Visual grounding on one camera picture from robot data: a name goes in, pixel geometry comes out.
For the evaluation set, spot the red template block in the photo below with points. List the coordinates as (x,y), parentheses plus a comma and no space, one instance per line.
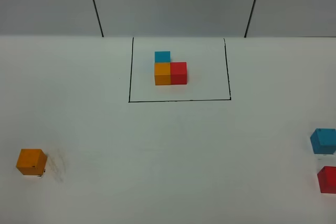
(178,73)

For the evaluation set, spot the blue template block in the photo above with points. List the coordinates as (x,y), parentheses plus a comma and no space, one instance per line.
(162,57)

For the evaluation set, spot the orange template block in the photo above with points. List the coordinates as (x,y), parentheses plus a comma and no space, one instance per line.
(162,73)

